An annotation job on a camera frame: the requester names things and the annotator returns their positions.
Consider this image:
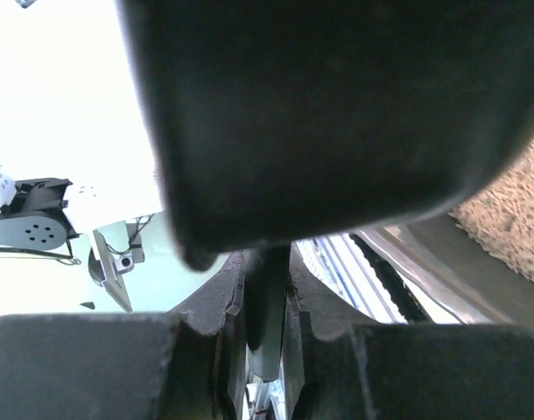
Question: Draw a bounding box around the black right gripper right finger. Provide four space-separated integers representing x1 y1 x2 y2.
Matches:
283 252 534 419

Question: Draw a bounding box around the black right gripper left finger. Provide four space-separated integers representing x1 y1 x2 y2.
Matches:
0 253 246 419

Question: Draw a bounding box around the aluminium frame rail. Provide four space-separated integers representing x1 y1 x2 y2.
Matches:
295 234 414 324

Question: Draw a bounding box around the beige cat litter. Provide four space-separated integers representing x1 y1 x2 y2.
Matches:
449 138 534 283

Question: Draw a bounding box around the black litter scoop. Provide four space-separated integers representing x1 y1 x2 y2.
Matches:
117 1 534 380

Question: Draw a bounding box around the dark grey litter box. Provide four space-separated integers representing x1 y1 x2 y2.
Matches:
353 215 534 328

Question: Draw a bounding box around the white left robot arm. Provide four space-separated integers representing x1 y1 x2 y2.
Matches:
0 162 81 266

